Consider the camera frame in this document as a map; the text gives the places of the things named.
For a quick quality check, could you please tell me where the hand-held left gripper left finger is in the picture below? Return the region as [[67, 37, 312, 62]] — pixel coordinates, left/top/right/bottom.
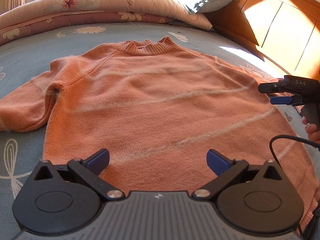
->
[[33, 148, 125, 202]]

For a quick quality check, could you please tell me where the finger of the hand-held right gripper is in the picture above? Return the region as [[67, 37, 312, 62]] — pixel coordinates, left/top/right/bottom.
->
[[258, 80, 286, 94], [270, 95, 295, 105]]

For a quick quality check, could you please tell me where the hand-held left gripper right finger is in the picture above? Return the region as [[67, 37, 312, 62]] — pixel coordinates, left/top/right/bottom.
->
[[192, 149, 283, 202]]

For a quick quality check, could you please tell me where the orange knit sweater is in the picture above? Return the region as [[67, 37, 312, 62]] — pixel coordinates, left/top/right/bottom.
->
[[0, 36, 317, 230]]

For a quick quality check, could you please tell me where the person's right hand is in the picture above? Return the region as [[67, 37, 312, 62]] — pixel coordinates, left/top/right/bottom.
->
[[302, 116, 320, 143]]

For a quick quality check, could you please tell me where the wooden headboard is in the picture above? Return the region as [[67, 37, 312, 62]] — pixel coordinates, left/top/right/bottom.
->
[[191, 0, 320, 80]]

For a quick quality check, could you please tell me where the bed with blue floral sheet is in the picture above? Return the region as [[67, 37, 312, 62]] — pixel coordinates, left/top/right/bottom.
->
[[0, 22, 320, 240]]

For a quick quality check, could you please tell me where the folded pink floral quilt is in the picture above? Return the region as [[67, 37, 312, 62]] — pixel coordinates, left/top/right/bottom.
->
[[0, 0, 213, 47]]

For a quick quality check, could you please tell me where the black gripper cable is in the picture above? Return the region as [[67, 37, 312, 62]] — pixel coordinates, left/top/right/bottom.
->
[[269, 134, 320, 163]]

